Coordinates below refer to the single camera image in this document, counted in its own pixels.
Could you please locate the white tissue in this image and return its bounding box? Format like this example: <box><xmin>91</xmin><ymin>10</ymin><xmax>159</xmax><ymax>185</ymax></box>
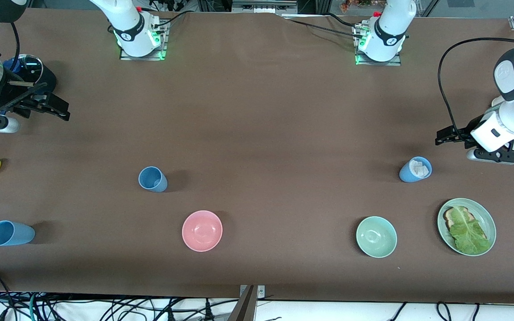
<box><xmin>409</xmin><ymin>159</ymin><xmax>431</xmax><ymax>177</ymax></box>

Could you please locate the blue cup holding tissue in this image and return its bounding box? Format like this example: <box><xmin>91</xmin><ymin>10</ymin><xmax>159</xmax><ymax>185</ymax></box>
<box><xmin>399</xmin><ymin>156</ymin><xmax>433</xmax><ymax>183</ymax></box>

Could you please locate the dark blue saucepan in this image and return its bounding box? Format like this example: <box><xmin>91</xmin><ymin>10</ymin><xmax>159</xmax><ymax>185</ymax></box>
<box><xmin>2</xmin><ymin>53</ymin><xmax>58</xmax><ymax>102</ymax></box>

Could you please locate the glass lid blue knob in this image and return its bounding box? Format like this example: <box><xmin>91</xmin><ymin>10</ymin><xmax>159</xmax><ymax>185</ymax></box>
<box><xmin>3</xmin><ymin>54</ymin><xmax>44</xmax><ymax>90</ymax></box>

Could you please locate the toast slice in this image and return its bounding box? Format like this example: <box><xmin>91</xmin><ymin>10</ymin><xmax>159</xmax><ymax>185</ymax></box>
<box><xmin>443</xmin><ymin>206</ymin><xmax>487</xmax><ymax>241</ymax></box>

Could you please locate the green plate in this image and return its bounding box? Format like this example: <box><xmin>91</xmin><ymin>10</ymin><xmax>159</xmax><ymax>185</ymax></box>
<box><xmin>437</xmin><ymin>198</ymin><xmax>497</xmax><ymax>257</ymax></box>

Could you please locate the green lettuce leaf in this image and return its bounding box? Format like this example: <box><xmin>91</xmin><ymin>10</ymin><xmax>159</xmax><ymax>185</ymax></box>
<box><xmin>449</xmin><ymin>207</ymin><xmax>492</xmax><ymax>255</ymax></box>

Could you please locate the mint green bowl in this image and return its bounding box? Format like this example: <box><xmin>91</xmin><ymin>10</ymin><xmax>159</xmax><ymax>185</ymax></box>
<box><xmin>356</xmin><ymin>216</ymin><xmax>398</xmax><ymax>258</ymax></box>

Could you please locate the pink bowl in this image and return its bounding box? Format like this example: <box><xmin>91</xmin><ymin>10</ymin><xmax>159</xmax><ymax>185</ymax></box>
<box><xmin>182</xmin><ymin>210</ymin><xmax>223</xmax><ymax>252</ymax></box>

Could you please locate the brown table cloth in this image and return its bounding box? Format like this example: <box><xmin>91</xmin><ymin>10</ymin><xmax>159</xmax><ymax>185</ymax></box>
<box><xmin>0</xmin><ymin>8</ymin><xmax>514</xmax><ymax>304</ymax></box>

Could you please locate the grey power strip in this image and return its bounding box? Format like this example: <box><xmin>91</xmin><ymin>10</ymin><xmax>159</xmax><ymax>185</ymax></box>
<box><xmin>232</xmin><ymin>0</ymin><xmax>298</xmax><ymax>15</ymax></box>

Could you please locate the dark stand pole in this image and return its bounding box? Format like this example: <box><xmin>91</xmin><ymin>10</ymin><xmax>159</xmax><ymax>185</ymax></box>
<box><xmin>228</xmin><ymin>285</ymin><xmax>257</xmax><ymax>321</ymax></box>

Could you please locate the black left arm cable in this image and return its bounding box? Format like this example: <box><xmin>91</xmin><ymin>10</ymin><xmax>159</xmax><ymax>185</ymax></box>
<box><xmin>437</xmin><ymin>37</ymin><xmax>514</xmax><ymax>134</ymax></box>

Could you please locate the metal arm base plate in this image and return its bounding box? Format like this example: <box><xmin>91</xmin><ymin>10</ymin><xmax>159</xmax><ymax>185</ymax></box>
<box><xmin>120</xmin><ymin>20</ymin><xmax>167</xmax><ymax>61</ymax></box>
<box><xmin>354</xmin><ymin>25</ymin><xmax>402</xmax><ymax>67</ymax></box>

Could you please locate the black base cable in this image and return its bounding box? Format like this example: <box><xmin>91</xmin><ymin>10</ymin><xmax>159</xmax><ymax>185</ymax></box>
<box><xmin>324</xmin><ymin>12</ymin><xmax>360</xmax><ymax>28</ymax></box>
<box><xmin>283</xmin><ymin>18</ymin><xmax>364</xmax><ymax>41</ymax></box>
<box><xmin>152</xmin><ymin>10</ymin><xmax>195</xmax><ymax>34</ymax></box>

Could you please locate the metal bracket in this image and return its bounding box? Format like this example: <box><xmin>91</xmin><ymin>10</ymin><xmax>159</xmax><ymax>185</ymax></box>
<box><xmin>239</xmin><ymin>285</ymin><xmax>266</xmax><ymax>299</ymax></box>

